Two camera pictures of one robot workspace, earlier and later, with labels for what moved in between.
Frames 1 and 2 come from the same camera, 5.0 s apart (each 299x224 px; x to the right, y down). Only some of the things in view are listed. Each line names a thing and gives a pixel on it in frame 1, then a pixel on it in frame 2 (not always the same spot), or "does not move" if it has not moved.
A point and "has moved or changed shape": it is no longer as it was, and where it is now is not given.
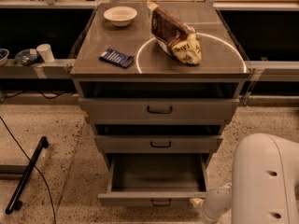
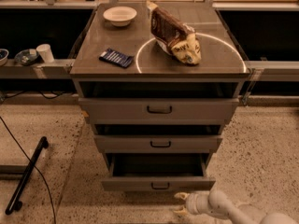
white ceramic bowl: [121, 16] does not move
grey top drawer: [159, 110] does not move
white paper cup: [46, 52] does not move
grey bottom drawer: [153, 179] has moved or changed shape
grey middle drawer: [154, 144] does not move
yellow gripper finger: [196, 202] to [183, 195]
